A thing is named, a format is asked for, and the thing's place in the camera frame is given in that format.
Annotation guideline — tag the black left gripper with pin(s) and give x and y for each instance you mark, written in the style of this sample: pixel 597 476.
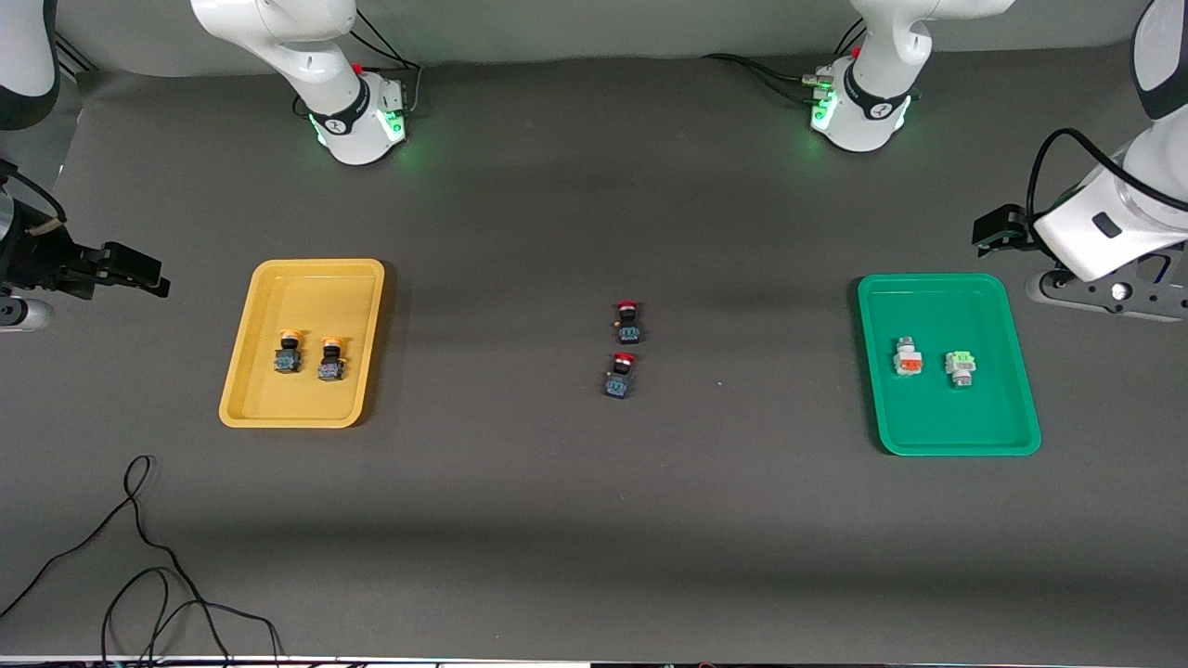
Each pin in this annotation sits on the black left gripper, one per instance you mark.
pixel 1000 227

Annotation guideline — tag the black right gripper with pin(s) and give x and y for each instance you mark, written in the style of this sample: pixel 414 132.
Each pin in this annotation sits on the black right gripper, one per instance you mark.
pixel 39 258

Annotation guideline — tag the white switch with green block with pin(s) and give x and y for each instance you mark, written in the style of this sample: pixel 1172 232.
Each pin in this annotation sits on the white switch with green block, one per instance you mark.
pixel 961 366

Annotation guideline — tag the white switch with orange block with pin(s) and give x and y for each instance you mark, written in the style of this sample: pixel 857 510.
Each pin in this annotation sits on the white switch with orange block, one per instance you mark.
pixel 909 360

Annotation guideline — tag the yellow-capped push button switch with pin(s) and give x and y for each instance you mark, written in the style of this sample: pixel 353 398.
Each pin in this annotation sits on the yellow-capped push button switch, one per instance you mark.
pixel 331 366
pixel 289 360

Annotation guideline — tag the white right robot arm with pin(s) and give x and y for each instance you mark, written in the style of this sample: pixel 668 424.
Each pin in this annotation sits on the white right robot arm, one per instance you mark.
pixel 316 56

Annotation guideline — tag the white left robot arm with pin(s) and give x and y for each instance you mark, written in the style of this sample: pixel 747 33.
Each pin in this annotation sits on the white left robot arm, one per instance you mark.
pixel 891 37

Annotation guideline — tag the green plastic tray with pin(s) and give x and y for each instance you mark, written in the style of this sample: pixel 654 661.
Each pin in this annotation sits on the green plastic tray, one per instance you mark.
pixel 947 417

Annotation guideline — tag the yellow plastic tray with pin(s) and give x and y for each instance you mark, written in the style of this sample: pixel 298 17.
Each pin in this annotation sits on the yellow plastic tray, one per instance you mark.
pixel 302 399

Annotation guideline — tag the dark grey table cloth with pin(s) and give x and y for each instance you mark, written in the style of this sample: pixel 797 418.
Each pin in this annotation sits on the dark grey table cloth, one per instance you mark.
pixel 594 520

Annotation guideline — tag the aluminium frame rail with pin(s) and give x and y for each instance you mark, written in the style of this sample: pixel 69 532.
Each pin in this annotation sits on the aluminium frame rail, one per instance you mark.
pixel 74 57

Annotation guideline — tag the red-capped push button switch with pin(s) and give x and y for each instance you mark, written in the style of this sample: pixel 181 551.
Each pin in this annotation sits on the red-capped push button switch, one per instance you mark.
pixel 618 382
pixel 629 329

